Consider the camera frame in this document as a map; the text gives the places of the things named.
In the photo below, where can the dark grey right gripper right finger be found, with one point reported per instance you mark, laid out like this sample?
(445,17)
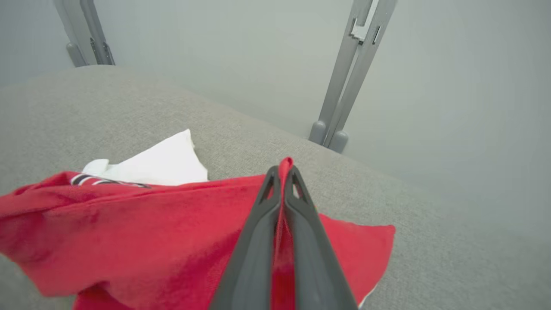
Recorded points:
(316,275)

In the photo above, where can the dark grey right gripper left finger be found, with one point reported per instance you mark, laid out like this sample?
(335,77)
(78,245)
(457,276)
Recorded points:
(252,267)

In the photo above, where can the red jersey with white sleeves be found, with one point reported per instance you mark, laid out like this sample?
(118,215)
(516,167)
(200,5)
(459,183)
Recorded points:
(129,237)

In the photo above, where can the grey fabric sofa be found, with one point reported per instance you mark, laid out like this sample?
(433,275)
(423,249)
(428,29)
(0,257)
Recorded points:
(129,107)

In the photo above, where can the grey metal partition post with latch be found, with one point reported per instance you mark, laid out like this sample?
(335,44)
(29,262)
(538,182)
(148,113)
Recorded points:
(340,86)

